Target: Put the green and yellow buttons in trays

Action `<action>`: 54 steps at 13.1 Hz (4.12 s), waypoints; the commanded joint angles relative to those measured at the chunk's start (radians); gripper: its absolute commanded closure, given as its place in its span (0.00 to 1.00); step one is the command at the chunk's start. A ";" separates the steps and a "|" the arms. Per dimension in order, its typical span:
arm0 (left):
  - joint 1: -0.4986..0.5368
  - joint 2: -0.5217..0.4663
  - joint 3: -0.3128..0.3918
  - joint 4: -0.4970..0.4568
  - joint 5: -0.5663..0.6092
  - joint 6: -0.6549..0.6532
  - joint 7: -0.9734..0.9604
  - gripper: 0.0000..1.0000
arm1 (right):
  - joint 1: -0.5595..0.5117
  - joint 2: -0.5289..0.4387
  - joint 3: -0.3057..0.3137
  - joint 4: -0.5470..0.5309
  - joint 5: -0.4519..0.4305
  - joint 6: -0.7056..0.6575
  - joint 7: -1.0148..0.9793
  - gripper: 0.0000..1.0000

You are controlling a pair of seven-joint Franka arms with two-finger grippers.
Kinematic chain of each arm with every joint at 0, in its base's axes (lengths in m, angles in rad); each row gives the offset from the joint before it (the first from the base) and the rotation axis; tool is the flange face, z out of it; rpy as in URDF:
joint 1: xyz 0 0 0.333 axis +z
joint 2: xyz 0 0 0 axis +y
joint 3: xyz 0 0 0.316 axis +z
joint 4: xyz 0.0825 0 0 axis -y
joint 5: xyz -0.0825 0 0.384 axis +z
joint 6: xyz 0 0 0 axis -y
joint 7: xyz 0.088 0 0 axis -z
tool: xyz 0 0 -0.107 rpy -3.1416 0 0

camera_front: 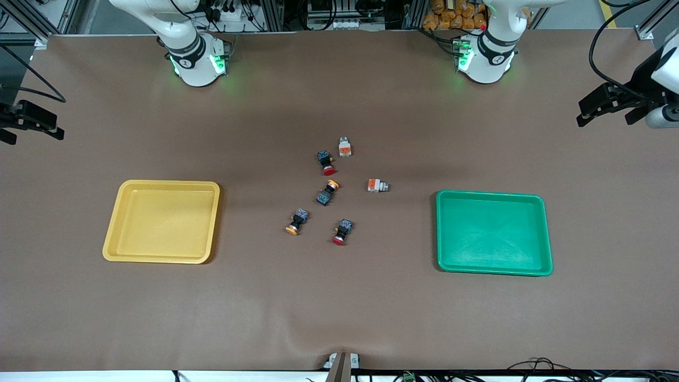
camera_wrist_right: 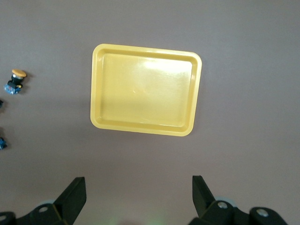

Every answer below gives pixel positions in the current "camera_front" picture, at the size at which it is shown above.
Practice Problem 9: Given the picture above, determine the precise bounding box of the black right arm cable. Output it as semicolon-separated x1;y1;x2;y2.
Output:
0;45;66;102

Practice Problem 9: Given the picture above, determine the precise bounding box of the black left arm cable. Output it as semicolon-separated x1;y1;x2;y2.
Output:
589;0;661;102

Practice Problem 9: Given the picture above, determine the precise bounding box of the white terminal strip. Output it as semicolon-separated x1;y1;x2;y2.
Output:
317;19;368;30

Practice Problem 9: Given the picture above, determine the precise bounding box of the brown table mat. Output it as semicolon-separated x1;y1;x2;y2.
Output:
0;29;679;372

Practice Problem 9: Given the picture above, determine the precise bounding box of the red mushroom pushbutton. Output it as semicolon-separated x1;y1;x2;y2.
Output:
317;150;337;177
332;218;355;246

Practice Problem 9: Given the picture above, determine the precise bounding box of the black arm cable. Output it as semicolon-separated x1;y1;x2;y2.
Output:
589;0;661;102
0;45;66;102

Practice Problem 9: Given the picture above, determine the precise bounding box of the pile of orange packets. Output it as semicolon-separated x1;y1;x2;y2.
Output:
423;0;488;31

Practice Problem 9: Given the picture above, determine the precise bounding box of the yellow plastic tray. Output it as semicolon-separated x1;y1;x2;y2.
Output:
102;179;221;265

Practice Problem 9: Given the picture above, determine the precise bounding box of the black cable bundle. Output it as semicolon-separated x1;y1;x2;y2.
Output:
507;357;679;382

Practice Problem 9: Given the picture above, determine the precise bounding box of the white power strip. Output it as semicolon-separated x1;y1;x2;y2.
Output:
210;4;254;24

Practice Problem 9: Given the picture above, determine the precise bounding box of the aluminium frame post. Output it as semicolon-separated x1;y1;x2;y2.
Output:
406;0;425;30
260;0;284;32

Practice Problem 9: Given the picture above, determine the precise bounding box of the aluminium frame strut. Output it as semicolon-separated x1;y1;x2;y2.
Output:
634;0;679;41
0;0;54;49

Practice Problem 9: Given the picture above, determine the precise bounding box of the yellow mushroom pushbutton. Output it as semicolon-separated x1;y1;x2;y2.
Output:
316;179;340;207
285;208;310;236

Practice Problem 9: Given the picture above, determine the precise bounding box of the green plastic tray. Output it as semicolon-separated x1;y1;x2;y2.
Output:
436;189;554;277

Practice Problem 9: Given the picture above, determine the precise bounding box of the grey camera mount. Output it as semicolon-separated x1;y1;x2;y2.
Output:
324;352;361;382

